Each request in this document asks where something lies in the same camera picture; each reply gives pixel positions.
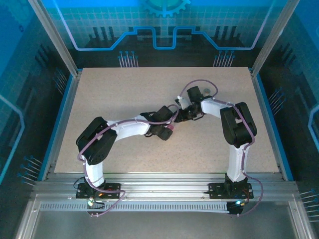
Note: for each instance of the pink pill organizer box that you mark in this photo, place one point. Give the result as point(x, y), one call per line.
point(171, 128)

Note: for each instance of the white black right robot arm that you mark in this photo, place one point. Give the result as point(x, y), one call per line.
point(235, 159)

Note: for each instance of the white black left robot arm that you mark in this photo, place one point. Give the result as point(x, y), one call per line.
point(129, 127)

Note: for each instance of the blue table edge strip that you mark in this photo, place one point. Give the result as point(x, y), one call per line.
point(274, 124)
point(58, 124)

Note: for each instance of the grey metal shelf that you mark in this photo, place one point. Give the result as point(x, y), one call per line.
point(162, 226)

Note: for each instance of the aluminium front rail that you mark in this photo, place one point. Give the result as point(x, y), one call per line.
point(162, 184)

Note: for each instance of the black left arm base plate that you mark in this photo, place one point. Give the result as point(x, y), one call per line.
point(114, 190)

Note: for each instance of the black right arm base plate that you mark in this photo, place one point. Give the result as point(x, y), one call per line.
point(214, 190)

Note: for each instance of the aluminium frame post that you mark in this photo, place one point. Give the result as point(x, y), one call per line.
point(56, 37)
point(274, 37)

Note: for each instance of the aluminium side rail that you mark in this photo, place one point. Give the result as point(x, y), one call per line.
point(64, 124)

